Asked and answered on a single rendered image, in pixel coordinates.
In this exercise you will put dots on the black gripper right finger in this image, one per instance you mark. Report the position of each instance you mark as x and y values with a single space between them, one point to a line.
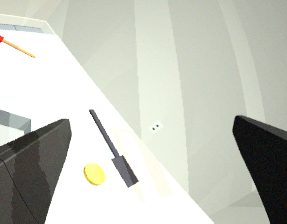
264 151

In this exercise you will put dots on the yellow round disc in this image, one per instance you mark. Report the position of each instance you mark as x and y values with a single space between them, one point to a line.
93 174

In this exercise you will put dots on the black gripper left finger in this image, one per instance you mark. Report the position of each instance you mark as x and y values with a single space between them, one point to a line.
30 168

